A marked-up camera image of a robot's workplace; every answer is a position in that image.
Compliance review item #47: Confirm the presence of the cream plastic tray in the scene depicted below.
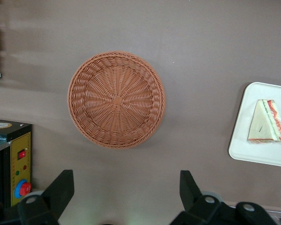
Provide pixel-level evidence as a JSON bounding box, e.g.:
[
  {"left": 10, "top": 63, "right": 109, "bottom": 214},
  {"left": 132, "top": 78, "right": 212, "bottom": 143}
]
[{"left": 228, "top": 81, "right": 281, "bottom": 169}]

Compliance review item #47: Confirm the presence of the clear acrylic bottle rack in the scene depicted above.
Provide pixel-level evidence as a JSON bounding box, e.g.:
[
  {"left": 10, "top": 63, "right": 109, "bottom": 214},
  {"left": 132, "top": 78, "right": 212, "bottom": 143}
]
[{"left": 264, "top": 206, "right": 281, "bottom": 225}]

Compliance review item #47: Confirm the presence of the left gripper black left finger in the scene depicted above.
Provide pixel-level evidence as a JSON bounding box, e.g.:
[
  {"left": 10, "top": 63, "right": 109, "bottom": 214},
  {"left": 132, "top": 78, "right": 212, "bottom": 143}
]
[{"left": 0, "top": 169, "right": 75, "bottom": 225}]

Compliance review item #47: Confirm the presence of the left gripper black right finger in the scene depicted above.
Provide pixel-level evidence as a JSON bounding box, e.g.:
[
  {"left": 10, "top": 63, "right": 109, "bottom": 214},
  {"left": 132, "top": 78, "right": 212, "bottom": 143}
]
[{"left": 170, "top": 170, "right": 279, "bottom": 225}]

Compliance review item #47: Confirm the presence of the round brown wicker basket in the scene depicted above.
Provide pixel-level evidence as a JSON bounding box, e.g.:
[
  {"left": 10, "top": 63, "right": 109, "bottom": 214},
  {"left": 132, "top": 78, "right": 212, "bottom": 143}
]
[{"left": 67, "top": 51, "right": 166, "bottom": 150}]

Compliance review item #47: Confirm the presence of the triangular sandwich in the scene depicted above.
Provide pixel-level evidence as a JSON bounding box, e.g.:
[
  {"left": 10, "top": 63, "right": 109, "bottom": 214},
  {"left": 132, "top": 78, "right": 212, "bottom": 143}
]
[{"left": 247, "top": 99, "right": 281, "bottom": 145}]

